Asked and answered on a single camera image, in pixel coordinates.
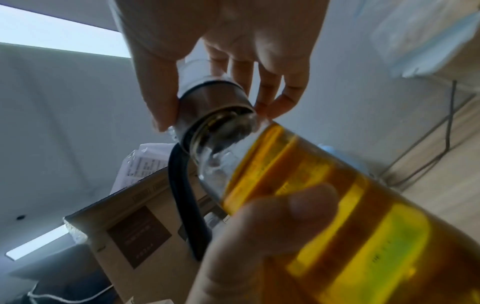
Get person's right hand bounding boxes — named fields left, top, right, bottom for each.
left=108, top=0, right=331, bottom=133

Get person's left hand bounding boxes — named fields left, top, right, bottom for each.
left=186, top=182, right=341, bottom=304

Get silver bottle cap with strap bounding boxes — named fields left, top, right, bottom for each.
left=168, top=58, right=260, bottom=262

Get glass bottle of yellow oil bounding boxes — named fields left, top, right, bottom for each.
left=189, top=114, right=480, bottom=304

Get brown cardboard box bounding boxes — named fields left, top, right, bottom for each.
left=63, top=165, right=234, bottom=304

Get white printed paper sheets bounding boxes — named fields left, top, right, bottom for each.
left=109, top=142, right=182, bottom=197

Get clear plastic bag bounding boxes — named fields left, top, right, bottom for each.
left=369, top=0, right=480, bottom=79

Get ceiling light panel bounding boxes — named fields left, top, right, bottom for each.
left=0, top=4, right=133, bottom=59

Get long ceiling light strip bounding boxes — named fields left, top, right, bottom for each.
left=4, top=224, right=73, bottom=262

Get white cord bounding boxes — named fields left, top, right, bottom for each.
left=27, top=283, right=114, bottom=304

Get grey cable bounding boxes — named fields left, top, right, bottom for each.
left=378, top=79, right=478, bottom=191

